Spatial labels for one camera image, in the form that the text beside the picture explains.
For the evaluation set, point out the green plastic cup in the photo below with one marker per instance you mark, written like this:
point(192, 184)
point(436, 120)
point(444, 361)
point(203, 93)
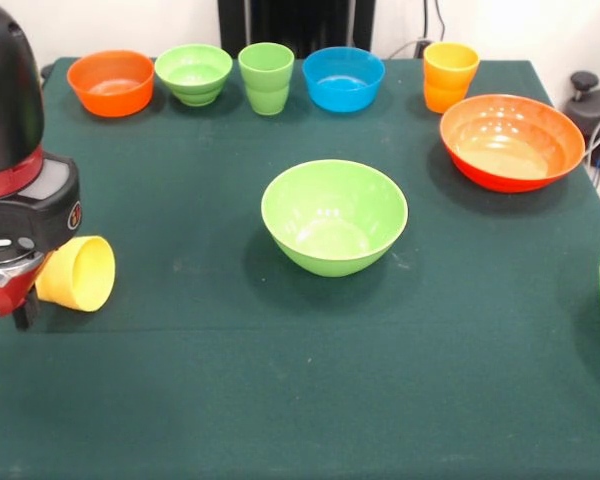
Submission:
point(266, 85)

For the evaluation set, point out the black power plug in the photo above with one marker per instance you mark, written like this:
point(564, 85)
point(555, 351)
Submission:
point(423, 48)

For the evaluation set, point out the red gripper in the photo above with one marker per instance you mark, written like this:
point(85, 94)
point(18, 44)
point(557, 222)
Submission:
point(2, 295)

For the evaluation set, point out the small green plastic bowl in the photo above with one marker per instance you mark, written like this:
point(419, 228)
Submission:
point(195, 70)

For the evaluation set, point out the large orange plastic bowl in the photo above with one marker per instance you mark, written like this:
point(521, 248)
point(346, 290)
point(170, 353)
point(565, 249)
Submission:
point(512, 145)

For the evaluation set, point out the blue plastic bowl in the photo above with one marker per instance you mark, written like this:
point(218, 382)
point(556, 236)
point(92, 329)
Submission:
point(343, 80)

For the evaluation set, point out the yellow plastic cup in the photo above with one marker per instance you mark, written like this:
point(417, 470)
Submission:
point(80, 275)
point(450, 80)

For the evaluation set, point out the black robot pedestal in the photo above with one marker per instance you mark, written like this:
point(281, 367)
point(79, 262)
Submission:
point(295, 22)

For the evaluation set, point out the small orange plastic bowl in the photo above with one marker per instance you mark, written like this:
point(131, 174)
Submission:
point(112, 80)

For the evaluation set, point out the dark green table cloth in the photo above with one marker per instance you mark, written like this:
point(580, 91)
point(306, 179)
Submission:
point(305, 360)

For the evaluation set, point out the black knobbed equipment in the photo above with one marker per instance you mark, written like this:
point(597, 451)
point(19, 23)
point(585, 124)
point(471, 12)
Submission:
point(595, 115)

